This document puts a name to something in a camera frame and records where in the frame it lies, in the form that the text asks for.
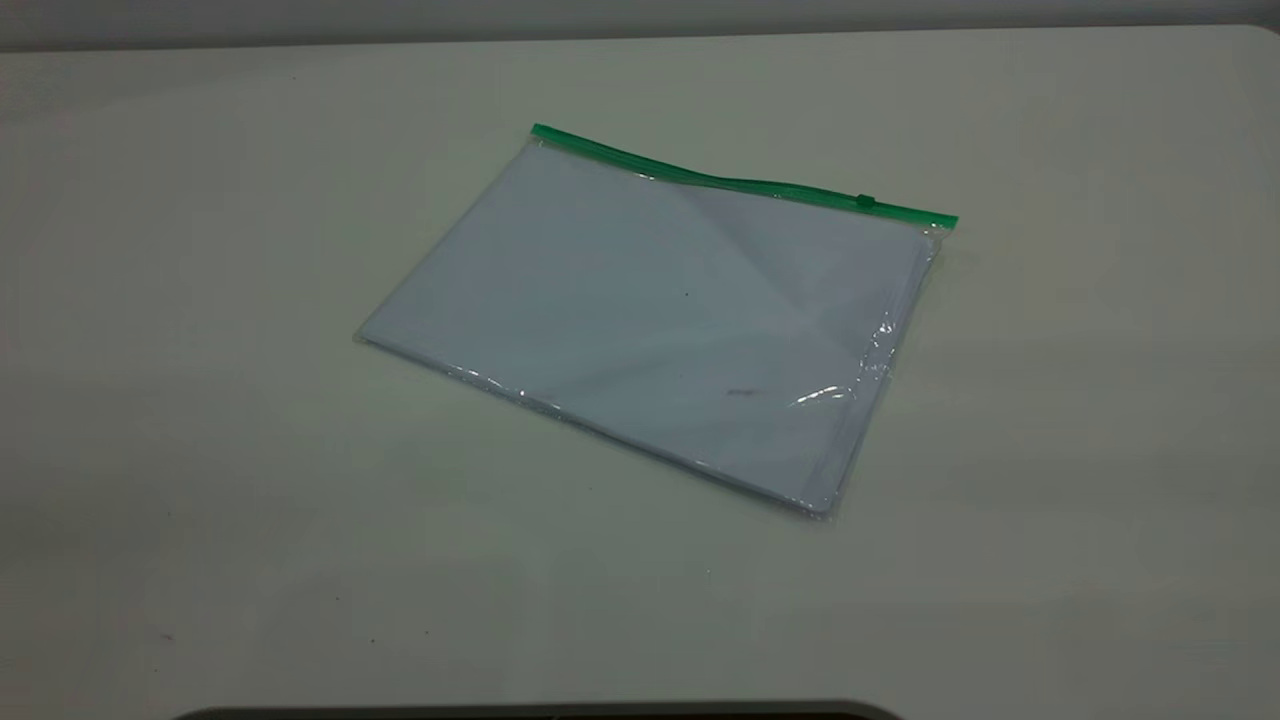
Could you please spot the clear plastic green-zip bag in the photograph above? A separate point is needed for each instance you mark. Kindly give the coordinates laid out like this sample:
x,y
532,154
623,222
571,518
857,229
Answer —
x,y
640,300

